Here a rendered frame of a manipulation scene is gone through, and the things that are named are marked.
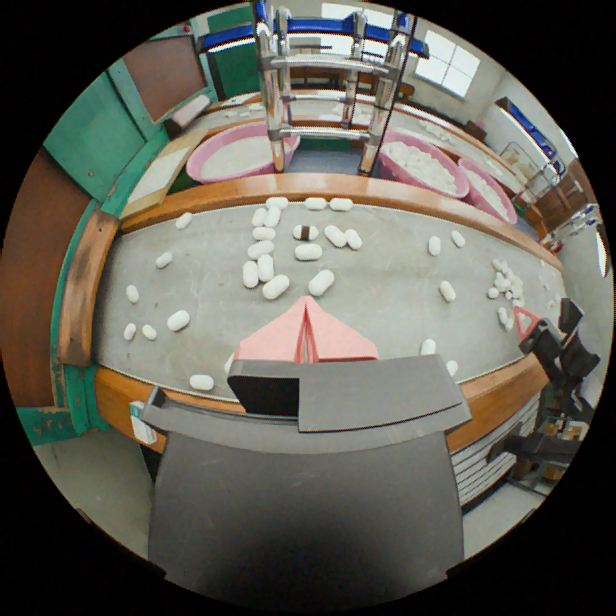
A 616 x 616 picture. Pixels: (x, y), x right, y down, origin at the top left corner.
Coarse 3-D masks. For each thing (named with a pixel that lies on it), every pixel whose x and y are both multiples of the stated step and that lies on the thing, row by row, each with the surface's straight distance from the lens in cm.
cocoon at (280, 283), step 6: (276, 276) 24; (282, 276) 23; (270, 282) 23; (276, 282) 23; (282, 282) 23; (288, 282) 23; (264, 288) 23; (270, 288) 23; (276, 288) 23; (282, 288) 23; (264, 294) 23; (270, 294) 23; (276, 294) 23
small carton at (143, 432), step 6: (132, 402) 34; (138, 402) 34; (132, 408) 34; (138, 408) 32; (132, 414) 34; (138, 414) 33; (132, 420) 35; (138, 420) 33; (138, 426) 34; (144, 426) 33; (138, 432) 35; (144, 432) 33; (150, 432) 34; (138, 438) 36; (144, 438) 34; (150, 438) 34; (156, 438) 35
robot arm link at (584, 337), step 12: (576, 336) 39; (588, 336) 41; (564, 348) 43; (576, 348) 39; (588, 348) 39; (600, 348) 43; (564, 360) 41; (576, 360) 40; (588, 360) 41; (576, 372) 42; (588, 372) 43; (576, 384) 45; (564, 396) 47; (564, 408) 47; (576, 408) 45
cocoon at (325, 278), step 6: (324, 270) 24; (318, 276) 23; (324, 276) 23; (330, 276) 23; (312, 282) 23; (318, 282) 23; (324, 282) 23; (330, 282) 23; (312, 288) 23; (318, 288) 22; (324, 288) 23; (318, 294) 23
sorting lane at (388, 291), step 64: (128, 256) 47; (192, 256) 32; (320, 256) 26; (384, 256) 29; (448, 256) 37; (512, 256) 63; (128, 320) 40; (192, 320) 29; (256, 320) 24; (384, 320) 26; (448, 320) 32
